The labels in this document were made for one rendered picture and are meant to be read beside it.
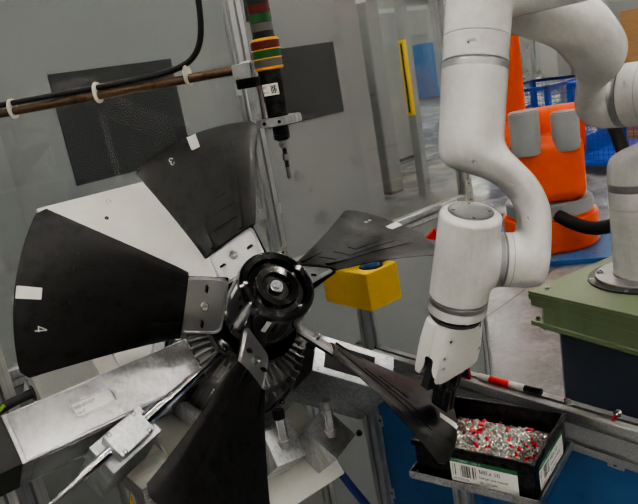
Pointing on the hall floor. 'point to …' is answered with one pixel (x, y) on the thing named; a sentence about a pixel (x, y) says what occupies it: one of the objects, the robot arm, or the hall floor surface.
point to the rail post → (377, 458)
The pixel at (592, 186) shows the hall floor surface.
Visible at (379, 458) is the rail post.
